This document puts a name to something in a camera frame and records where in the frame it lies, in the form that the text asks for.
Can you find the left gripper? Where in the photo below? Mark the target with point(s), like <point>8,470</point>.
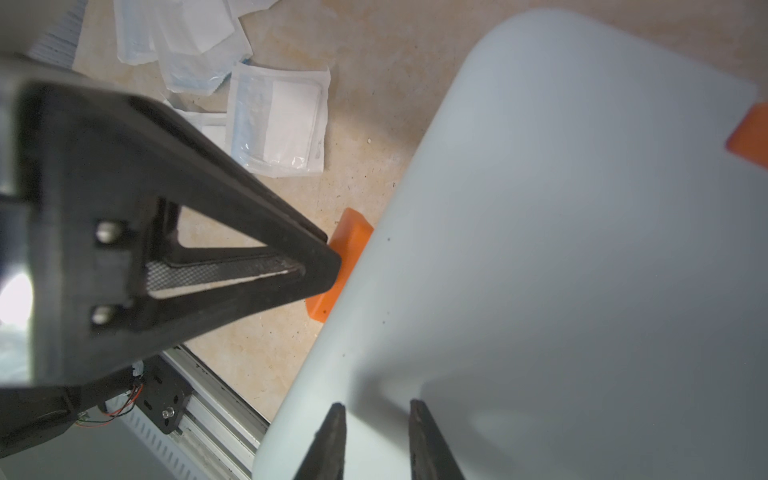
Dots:
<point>125,231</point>

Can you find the gauze packet from grey box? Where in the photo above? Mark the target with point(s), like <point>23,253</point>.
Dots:
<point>213,125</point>

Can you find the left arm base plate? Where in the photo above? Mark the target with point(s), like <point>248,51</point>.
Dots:
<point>165,394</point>

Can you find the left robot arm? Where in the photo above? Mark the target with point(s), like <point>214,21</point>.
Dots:
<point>54,414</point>

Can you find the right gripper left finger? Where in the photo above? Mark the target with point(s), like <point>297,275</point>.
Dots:
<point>325,459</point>

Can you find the grey orange medicine box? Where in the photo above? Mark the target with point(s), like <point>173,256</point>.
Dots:
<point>572,274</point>

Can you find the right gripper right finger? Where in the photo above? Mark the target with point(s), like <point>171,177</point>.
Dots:
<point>430,455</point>

